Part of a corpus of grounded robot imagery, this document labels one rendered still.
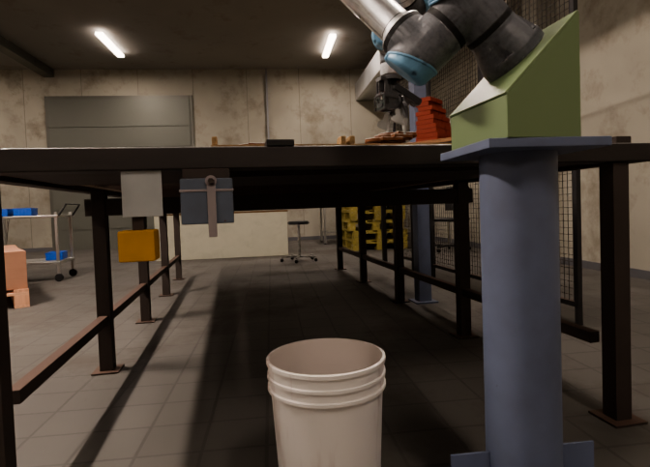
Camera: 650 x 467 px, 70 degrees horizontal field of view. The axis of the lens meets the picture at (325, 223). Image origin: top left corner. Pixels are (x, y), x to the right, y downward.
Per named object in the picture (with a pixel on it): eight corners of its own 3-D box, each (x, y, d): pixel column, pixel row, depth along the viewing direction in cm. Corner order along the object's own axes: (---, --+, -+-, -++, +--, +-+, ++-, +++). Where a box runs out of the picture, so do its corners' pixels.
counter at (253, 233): (289, 254, 742) (287, 210, 740) (152, 261, 716) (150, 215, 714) (287, 250, 812) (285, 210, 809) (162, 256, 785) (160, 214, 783)
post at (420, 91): (438, 303, 344) (429, -24, 336) (417, 305, 341) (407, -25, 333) (428, 298, 361) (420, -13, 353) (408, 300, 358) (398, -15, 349)
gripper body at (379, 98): (373, 113, 162) (372, 78, 162) (395, 114, 166) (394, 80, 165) (385, 108, 155) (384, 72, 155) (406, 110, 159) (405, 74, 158)
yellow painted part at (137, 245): (155, 260, 119) (151, 168, 118) (118, 263, 117) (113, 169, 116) (160, 257, 126) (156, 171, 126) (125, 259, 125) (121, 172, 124)
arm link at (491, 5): (516, 0, 98) (473, -48, 96) (467, 49, 101) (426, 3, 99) (499, 9, 109) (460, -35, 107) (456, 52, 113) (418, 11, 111)
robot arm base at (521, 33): (557, 23, 100) (527, -12, 98) (510, 73, 99) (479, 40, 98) (518, 43, 114) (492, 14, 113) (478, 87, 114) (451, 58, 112)
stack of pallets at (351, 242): (336, 245, 904) (334, 193, 900) (386, 242, 918) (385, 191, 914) (350, 251, 764) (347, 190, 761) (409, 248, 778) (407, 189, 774)
